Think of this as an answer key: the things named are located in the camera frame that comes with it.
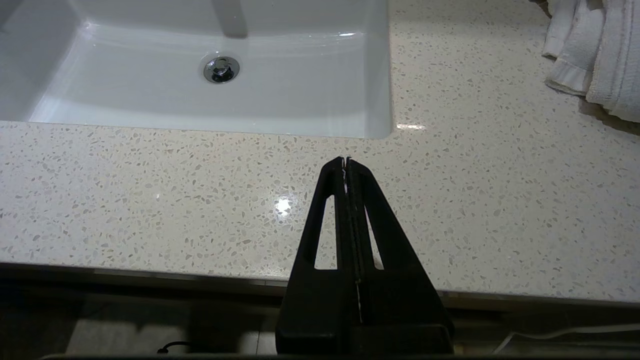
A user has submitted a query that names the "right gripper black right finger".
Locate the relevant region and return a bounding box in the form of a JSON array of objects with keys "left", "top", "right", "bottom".
[{"left": 346, "top": 157, "right": 455, "bottom": 327}]

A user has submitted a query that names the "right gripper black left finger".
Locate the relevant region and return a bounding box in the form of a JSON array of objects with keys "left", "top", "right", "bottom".
[{"left": 275, "top": 157, "right": 362, "bottom": 327}]

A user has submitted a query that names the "chrome sink drain stopper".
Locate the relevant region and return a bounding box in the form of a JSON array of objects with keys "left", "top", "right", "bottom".
[{"left": 202, "top": 56, "right": 241, "bottom": 84}]

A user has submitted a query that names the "white ceramic sink basin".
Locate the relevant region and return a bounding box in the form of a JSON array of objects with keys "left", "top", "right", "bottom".
[{"left": 0, "top": 0, "right": 393, "bottom": 140}]

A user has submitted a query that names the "crumpled white towel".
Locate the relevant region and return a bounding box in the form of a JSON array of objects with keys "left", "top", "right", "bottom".
[{"left": 542, "top": 0, "right": 640, "bottom": 124}]

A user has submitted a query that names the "white cable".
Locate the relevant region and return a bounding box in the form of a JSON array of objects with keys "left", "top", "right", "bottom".
[{"left": 492, "top": 322, "right": 640, "bottom": 353}]

